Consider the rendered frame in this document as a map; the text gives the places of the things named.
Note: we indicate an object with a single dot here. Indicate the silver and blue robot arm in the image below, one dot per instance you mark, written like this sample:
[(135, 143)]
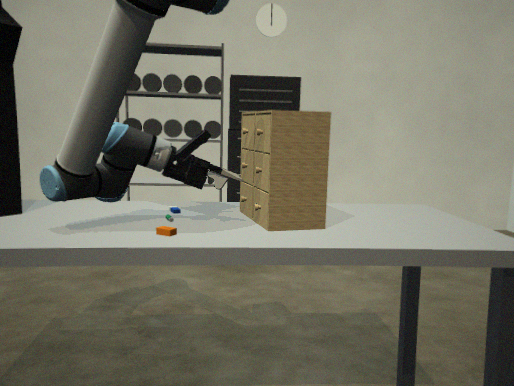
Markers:
[(93, 130)]

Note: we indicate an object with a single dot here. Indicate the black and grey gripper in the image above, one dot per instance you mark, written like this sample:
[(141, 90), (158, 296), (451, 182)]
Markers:
[(195, 173)]

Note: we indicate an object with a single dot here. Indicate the light wooden chest of drawers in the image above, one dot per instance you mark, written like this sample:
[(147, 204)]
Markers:
[(298, 173)]

